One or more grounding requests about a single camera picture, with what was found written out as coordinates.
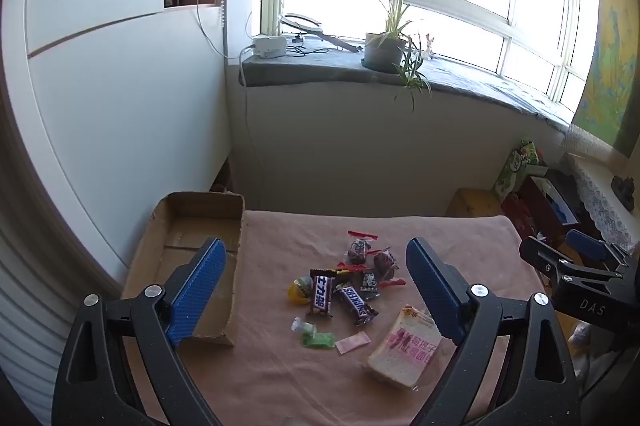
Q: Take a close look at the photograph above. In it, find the red clear date packet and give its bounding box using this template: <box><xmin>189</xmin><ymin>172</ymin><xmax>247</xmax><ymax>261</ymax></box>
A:
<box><xmin>372</xmin><ymin>247</ymin><xmax>408</xmax><ymax>287</ymax></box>
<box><xmin>345</xmin><ymin>230</ymin><xmax>380</xmax><ymax>264</ymax></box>

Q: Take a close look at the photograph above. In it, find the white ribbed panel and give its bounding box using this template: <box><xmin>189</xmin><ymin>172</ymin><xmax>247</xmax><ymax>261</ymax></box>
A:
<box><xmin>0</xmin><ymin>186</ymin><xmax>126</xmax><ymax>414</ymax></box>

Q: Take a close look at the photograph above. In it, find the yellow jelly cup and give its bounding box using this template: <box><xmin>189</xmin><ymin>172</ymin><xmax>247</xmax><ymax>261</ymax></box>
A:
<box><xmin>287</xmin><ymin>275</ymin><xmax>315</xmax><ymax>305</ymax></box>

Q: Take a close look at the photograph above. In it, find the white wardrobe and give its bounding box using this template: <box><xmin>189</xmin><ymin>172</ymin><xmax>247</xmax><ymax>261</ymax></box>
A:
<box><xmin>0</xmin><ymin>0</ymin><xmax>233</xmax><ymax>287</ymax></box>

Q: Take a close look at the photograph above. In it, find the dark ornament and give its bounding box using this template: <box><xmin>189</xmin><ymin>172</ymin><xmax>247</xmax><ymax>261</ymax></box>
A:
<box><xmin>611</xmin><ymin>175</ymin><xmax>637</xmax><ymax>212</ymax></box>

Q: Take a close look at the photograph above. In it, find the green tablet candy packet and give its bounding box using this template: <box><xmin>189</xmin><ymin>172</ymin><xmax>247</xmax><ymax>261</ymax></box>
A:
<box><xmin>301</xmin><ymin>331</ymin><xmax>335</xmax><ymax>349</ymax></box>

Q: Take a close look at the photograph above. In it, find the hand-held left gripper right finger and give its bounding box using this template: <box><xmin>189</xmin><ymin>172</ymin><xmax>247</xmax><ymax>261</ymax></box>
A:
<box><xmin>405</xmin><ymin>236</ymin><xmax>583</xmax><ymax>426</ymax></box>

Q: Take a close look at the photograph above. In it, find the black ring lamp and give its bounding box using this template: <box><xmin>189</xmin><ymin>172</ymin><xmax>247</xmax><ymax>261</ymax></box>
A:
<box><xmin>279</xmin><ymin>12</ymin><xmax>363</xmax><ymax>54</ymax></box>

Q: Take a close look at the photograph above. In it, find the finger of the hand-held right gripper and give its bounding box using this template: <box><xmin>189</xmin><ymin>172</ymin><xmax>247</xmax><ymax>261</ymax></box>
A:
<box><xmin>567</xmin><ymin>228</ymin><xmax>628</xmax><ymax>267</ymax></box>
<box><xmin>520</xmin><ymin>237</ymin><xmax>621</xmax><ymax>287</ymax></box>

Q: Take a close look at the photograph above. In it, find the pink candy packet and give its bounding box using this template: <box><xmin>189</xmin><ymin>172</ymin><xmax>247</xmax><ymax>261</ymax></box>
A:
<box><xmin>335</xmin><ymin>332</ymin><xmax>372</xmax><ymax>354</ymax></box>

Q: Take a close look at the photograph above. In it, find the wall map poster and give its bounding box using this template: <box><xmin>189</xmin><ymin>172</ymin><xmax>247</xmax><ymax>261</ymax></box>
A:
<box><xmin>570</xmin><ymin>0</ymin><xmax>640</xmax><ymax>157</ymax></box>

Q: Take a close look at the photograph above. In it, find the brown chocolate bar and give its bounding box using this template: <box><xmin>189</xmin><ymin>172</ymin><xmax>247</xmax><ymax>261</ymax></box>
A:
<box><xmin>334</xmin><ymin>284</ymin><xmax>379</xmax><ymax>327</ymax></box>
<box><xmin>308</xmin><ymin>269</ymin><xmax>337</xmax><ymax>319</ymax></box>

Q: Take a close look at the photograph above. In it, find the black cable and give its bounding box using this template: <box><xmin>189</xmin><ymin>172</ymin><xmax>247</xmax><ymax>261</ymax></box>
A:
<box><xmin>285</xmin><ymin>33</ymin><xmax>331</xmax><ymax>57</ymax></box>

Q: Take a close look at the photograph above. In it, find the grey hanging cable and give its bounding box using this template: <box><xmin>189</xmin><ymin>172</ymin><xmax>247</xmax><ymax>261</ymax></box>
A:
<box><xmin>239</xmin><ymin>46</ymin><xmax>266</xmax><ymax>207</ymax></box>

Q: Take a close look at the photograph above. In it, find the packed bread slice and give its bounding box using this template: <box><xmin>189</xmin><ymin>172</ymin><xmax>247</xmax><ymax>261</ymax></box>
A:
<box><xmin>367</xmin><ymin>304</ymin><xmax>443</xmax><ymax>391</ymax></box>

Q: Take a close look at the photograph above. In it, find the green paper bag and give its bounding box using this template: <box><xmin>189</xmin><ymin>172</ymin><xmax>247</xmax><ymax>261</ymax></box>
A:
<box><xmin>492</xmin><ymin>138</ymin><xmax>548</xmax><ymax>202</ymax></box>

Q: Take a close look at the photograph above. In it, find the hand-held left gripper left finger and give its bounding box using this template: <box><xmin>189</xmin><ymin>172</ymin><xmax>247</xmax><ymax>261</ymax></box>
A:
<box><xmin>52</xmin><ymin>236</ymin><xmax>228</xmax><ymax>426</ymax></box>

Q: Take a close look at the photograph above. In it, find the white lace cloth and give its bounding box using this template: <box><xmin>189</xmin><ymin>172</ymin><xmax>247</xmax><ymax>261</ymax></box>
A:
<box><xmin>560</xmin><ymin>123</ymin><xmax>640</xmax><ymax>257</ymax></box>

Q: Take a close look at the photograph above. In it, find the cardboard box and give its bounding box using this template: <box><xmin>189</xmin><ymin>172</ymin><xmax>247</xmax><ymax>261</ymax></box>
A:
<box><xmin>121</xmin><ymin>191</ymin><xmax>246</xmax><ymax>348</ymax></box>

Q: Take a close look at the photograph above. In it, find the small tan box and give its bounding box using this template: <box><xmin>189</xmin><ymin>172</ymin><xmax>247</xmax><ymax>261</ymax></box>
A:
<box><xmin>445</xmin><ymin>187</ymin><xmax>506</xmax><ymax>218</ymax></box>

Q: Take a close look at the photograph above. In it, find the dark red box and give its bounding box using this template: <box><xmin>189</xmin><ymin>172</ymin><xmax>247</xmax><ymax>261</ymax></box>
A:
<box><xmin>502</xmin><ymin>176</ymin><xmax>581</xmax><ymax>252</ymax></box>

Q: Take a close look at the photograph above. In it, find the white power strip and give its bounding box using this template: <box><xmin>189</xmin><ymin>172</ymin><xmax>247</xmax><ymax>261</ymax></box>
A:
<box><xmin>251</xmin><ymin>35</ymin><xmax>287</xmax><ymax>58</ymax></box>

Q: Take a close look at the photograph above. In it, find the grey stone windowsill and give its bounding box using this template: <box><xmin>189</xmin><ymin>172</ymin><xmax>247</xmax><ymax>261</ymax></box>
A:
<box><xmin>240</xmin><ymin>43</ymin><xmax>576</xmax><ymax>127</ymax></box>

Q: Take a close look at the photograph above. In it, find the potted spider plant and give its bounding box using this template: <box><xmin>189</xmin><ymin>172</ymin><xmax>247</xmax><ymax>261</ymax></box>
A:
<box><xmin>350</xmin><ymin>0</ymin><xmax>433</xmax><ymax>112</ymax></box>

